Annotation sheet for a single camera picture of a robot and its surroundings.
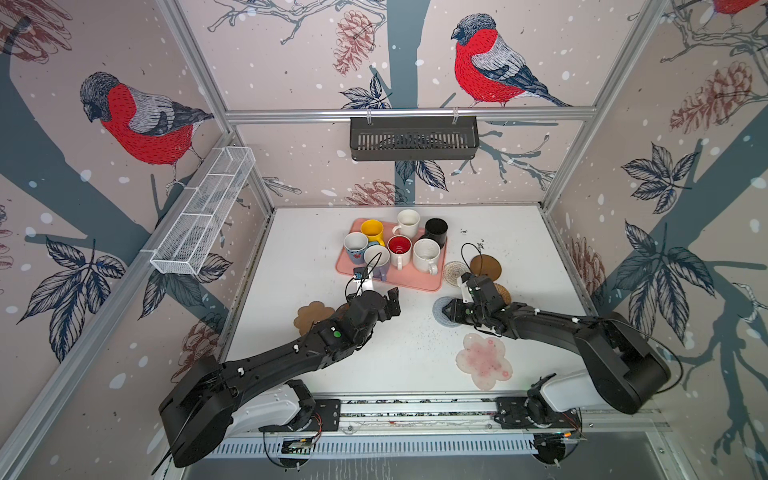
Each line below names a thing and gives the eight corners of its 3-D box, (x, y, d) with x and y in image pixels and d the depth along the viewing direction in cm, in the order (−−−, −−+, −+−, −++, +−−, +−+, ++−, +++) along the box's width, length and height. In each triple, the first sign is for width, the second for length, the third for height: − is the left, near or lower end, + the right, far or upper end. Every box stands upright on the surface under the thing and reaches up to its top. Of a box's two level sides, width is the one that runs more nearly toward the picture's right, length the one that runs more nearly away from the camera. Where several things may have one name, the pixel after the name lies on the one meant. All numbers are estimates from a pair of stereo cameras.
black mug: (428, 250, 108) (430, 236, 101) (421, 234, 113) (423, 219, 106) (448, 246, 109) (452, 231, 103) (441, 230, 114) (444, 215, 108)
